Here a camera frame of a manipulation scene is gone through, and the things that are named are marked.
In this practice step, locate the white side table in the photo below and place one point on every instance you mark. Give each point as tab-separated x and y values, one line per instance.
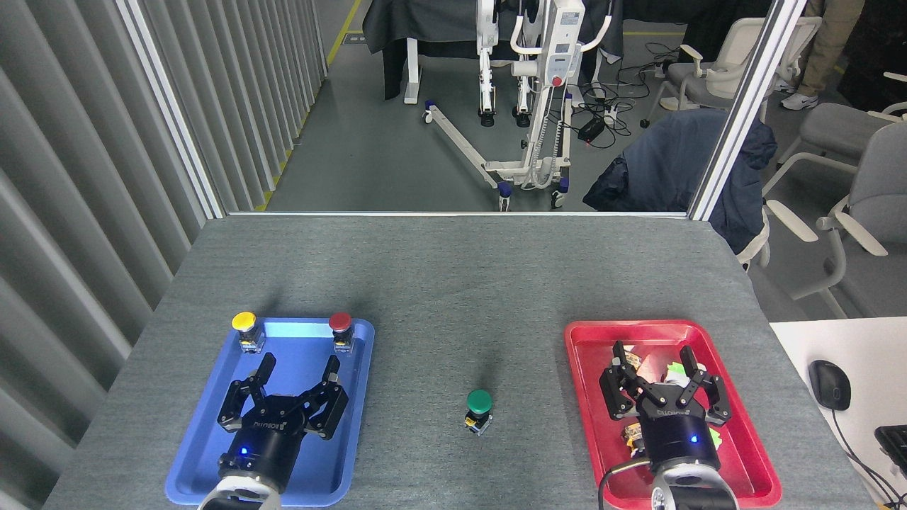
815	340

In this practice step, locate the green push button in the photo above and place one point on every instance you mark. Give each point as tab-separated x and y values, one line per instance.
480	401

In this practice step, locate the red plastic tray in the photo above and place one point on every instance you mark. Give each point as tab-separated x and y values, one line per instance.
708	340

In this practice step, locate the silver frame post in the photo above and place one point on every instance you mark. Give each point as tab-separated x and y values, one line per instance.
170	106
744	106

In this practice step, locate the red push button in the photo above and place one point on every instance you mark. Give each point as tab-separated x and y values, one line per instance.
341	323

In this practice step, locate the black computer mouse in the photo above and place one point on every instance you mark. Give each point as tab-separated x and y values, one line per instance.
829	386

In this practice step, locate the white wheeled stand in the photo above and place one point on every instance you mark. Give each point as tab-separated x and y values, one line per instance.
545	85

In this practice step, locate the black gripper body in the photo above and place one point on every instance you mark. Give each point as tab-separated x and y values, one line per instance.
677	432
266	446

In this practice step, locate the black cloth covered table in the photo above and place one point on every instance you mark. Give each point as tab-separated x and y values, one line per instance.
425	18

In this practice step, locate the black keyboard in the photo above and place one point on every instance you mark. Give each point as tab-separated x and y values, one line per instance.
894	446

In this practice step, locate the silver frame rail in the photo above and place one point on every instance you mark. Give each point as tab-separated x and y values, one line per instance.
453	213

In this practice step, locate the small white orange switch part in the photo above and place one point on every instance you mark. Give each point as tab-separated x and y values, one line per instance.
633	361

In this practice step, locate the yellow push button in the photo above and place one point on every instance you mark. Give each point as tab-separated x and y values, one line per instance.
244	322

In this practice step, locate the black power adapter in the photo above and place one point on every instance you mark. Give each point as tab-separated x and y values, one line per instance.
592	129

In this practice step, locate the dark blue jacket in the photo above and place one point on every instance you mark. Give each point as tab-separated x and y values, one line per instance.
673	163

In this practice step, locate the person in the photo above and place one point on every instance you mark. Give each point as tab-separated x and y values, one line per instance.
832	49

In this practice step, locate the white switch with green knob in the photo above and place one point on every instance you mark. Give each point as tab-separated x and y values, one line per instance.
673	370
716	439

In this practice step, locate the small brass switch part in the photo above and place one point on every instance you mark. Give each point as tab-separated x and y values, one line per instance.
631	433

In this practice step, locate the blue plastic tray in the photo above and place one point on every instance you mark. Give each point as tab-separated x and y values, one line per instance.
205	439

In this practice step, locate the white office chair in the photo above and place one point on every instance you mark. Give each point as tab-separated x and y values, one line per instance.
716	74

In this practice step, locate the white chair under jacket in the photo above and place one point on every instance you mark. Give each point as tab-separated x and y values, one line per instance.
758	244

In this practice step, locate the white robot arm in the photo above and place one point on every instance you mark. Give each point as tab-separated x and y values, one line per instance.
237	496
691	489

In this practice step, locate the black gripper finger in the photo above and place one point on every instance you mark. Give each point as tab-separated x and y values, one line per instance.
329	411
712	400
237	404
616	389

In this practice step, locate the grey chair with white arms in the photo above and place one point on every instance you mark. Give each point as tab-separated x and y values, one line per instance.
836	127
875	205

